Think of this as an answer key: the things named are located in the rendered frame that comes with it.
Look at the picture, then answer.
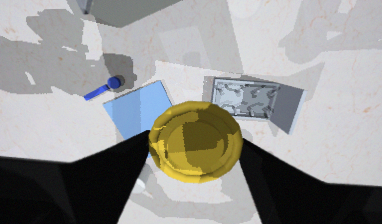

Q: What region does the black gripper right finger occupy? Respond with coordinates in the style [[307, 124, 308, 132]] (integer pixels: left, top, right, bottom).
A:
[[239, 138, 382, 224]]

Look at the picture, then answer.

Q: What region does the light blue square mat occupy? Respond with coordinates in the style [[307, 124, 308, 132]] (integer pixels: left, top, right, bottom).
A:
[[102, 80, 172, 140]]

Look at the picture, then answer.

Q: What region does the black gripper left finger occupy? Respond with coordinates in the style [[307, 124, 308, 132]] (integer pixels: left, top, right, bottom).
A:
[[0, 130, 151, 224]]

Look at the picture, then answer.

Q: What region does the yellow plate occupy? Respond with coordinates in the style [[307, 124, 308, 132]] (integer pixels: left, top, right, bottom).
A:
[[148, 101, 244, 184]]

